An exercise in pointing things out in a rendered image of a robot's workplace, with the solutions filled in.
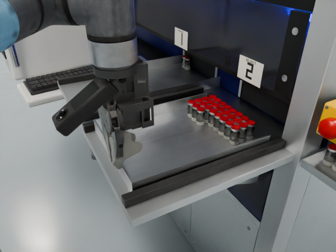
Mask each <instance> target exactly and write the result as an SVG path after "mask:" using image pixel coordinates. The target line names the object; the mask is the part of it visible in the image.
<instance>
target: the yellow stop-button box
mask: <svg viewBox="0 0 336 252"><path fill-rule="evenodd" d="M327 118H336V99H335V100H332V101H328V102H326V103H325V105H324V108H323V111H322V114H321V117H320V121H319V123H320V122H321V121H322V120H324V119H327ZM318 126H319V124H318ZM316 133H317V134H319V135H320V133H319V130H318V127H317V130H316ZM320 136H321V135H320ZM328 140H329V141H331V142H333V143H335V144H336V138H335V139H328Z"/></svg>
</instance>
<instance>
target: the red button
mask: <svg viewBox="0 0 336 252"><path fill-rule="evenodd" d="M318 131H319V133H320V135H321V136H322V137H323V138H325V139H328V140H333V139H335V138H336V118H334V117H329V118H326V119H323V120H322V121H321V122H320V123H319V125H318Z"/></svg>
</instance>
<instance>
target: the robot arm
mask: <svg viewBox="0 0 336 252"><path fill-rule="evenodd" d="M53 25H63V26H80V25H85V29H86V34H87V41H88V48H89V55H90V62H91V63H92V67H93V73H94V75H95V76H97V77H96V78H95V79H94V80H93V81H91V82H90V83H89V84H88V85H87V86H86V87H85V88H84V89H82V90H81V91H80V92H79V93H78V94H77V95H76V96H75V97H73V98H72V99H71V100H70V101H69V102H68V103H67V104H66V105H64V106H63V107H62V108H61V109H60V110H59V111H58V112H56V113H55V114H54V115H53V116H52V121H53V123H54V126H55V128H56V130H57V131H58V132H59V133H61V134H62V135H63V136H65V137H67V136H69V135H70V134H71V133H72V132H73V131H74V130H75V129H76V128H78V127H79V126H80V125H81V124H82V123H83V122H84V121H85V120H86V119H88V118H89V117H90V116H91V115H92V114H93V113H94V112H95V111H96V110H98V114H99V117H100V123H101V127H102V132H103V136H104V140H105V143H106V147H107V151H108V154H109V157H110V161H111V162H112V164H113V165H114V166H115V167H116V168H117V169H118V170H119V169H121V168H122V166H123V162H124V161H125V160H126V159H128V158H130V157H132V156H133V155H135V154H137V153H139V152H140V151H141V150H142V149H143V144H142V143H141V142H137V141H135V140H136V135H135V134H134V133H131V132H128V131H126V130H129V129H132V130H134V129H137V128H141V127H142V128H147V127H151V126H154V100H153V99H152V98H151V97H150V96H149V73H148V63H146V62H143V60H142V59H141V58H139V57H138V46H137V35H136V16H135V0H0V53H1V52H3V51H5V50H7V49H8V48H10V47H11V46H12V45H13V44H15V43H17V42H19V41H21V40H23V39H24V38H26V37H28V36H31V35H33V34H35V33H37V32H39V31H41V30H43V29H45V28H47V27H49V26H53ZM150 108H151V119H150Z"/></svg>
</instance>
